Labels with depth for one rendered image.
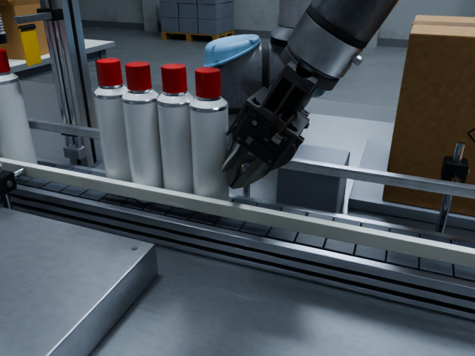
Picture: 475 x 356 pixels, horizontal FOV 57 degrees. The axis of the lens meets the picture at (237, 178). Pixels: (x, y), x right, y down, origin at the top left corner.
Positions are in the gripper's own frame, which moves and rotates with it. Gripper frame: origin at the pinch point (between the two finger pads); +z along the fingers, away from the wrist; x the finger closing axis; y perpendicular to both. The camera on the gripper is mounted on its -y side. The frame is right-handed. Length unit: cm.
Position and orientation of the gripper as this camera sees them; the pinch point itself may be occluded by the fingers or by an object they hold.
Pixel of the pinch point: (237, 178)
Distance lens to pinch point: 62.1
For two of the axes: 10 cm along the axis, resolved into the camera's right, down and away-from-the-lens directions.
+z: -4.7, 7.0, 5.5
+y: -3.6, 4.1, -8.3
